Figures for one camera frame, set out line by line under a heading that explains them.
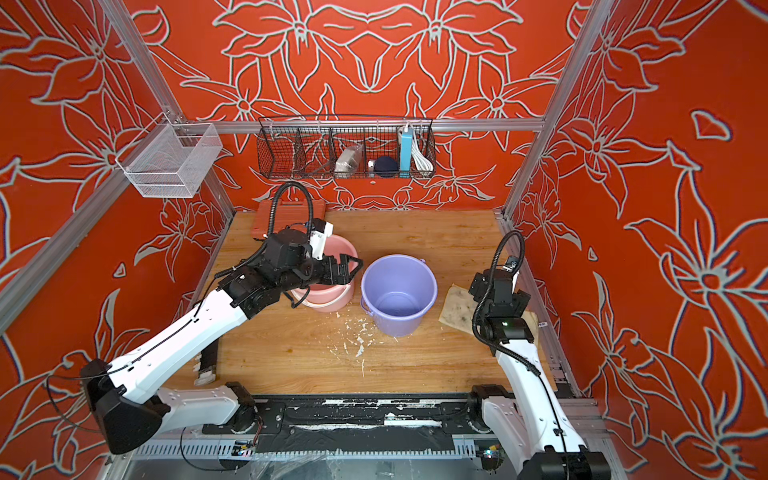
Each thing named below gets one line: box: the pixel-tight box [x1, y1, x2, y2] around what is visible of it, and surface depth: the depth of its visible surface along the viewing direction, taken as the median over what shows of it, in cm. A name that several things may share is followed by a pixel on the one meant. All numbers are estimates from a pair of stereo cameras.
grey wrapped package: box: [334, 144, 364, 178], surface depth 94 cm
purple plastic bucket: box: [360, 254, 438, 338], surface depth 85 cm
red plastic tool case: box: [252, 198, 326, 239], surface depth 120 cm
